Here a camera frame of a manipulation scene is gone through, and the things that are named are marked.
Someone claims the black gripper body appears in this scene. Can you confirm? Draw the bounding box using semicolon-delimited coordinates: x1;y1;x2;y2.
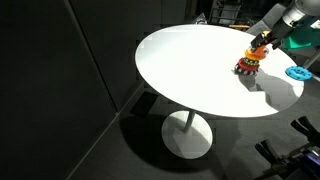
267;22;293;42

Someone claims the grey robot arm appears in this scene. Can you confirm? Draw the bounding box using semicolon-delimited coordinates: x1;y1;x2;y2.
251;0;320;50

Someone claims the black white striped base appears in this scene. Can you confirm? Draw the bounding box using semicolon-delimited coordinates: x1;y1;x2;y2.
234;64;258;76

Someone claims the white round table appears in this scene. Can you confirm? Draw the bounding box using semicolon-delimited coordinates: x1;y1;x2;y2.
135;24;304;159

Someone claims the black clamp stand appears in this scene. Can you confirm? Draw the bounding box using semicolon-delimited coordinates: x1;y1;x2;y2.
254;116;320;180

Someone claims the yellow stacking ring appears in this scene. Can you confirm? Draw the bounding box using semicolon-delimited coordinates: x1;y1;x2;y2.
244;48;268;61

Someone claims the green beaded ring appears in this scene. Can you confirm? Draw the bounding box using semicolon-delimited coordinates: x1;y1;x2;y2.
243;57;260;67

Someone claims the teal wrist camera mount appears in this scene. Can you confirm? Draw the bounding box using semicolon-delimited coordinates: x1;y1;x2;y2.
282;17;320;50

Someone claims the blue dotted ring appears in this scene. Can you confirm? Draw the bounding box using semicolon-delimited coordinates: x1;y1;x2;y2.
284;65;313;82

